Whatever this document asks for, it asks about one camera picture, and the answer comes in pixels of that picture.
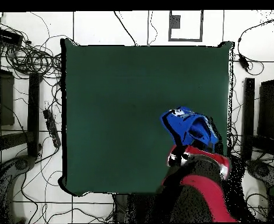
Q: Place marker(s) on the blue printed T-shirt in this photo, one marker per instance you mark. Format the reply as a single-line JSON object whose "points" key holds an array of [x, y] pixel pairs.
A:
{"points": [[183, 126]]}

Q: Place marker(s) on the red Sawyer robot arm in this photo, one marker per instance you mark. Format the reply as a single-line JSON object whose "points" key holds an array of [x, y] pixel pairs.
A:
{"points": [[209, 193]]}

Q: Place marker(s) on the grey curved stand base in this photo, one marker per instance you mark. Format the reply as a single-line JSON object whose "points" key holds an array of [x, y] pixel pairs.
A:
{"points": [[264, 171], [8, 177]]}

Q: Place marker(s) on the dark green table cloth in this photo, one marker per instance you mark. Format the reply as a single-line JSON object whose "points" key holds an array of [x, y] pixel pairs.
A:
{"points": [[116, 116]]}

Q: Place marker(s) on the grey square floor hatch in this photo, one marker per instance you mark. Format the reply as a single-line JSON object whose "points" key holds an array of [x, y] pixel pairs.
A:
{"points": [[175, 22]]}

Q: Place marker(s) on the black power strip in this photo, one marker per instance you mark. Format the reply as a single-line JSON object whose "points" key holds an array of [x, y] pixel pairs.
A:
{"points": [[52, 128]]}

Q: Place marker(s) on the black rectangular device box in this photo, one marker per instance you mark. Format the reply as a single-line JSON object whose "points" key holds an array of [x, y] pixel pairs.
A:
{"points": [[7, 36]]}

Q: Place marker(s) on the black metal stand frame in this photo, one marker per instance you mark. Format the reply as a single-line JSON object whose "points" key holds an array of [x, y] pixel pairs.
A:
{"points": [[248, 116], [33, 112]]}

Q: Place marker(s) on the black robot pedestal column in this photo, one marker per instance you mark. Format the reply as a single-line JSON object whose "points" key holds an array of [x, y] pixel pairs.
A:
{"points": [[137, 210]]}

